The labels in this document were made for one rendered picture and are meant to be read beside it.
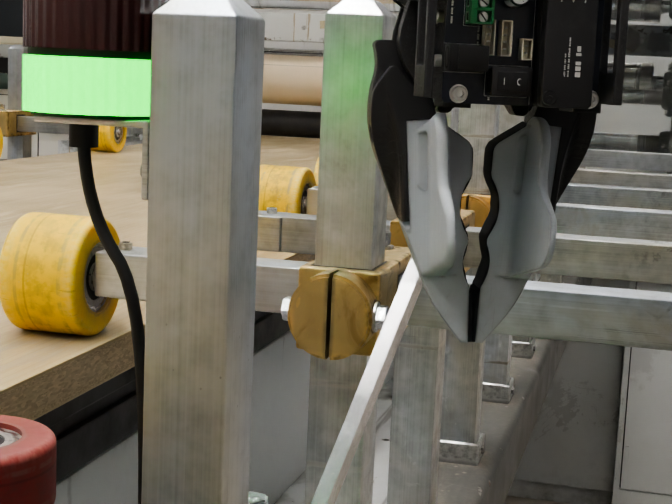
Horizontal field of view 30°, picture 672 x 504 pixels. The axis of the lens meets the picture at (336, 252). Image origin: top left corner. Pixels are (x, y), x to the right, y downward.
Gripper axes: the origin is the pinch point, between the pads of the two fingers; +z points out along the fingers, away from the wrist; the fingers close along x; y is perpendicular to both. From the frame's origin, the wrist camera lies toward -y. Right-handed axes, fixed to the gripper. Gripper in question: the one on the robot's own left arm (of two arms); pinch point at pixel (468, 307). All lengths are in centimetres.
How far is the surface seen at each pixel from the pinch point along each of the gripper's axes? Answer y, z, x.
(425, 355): -45.6, 12.5, 6.4
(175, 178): 1.0, -5.0, -12.1
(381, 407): -118, 37, 13
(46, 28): 0.4, -10.5, -17.2
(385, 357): 0.7, 2.0, -3.4
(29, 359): -26.7, 9.0, -21.6
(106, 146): -196, 7, -32
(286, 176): -79, 2, -3
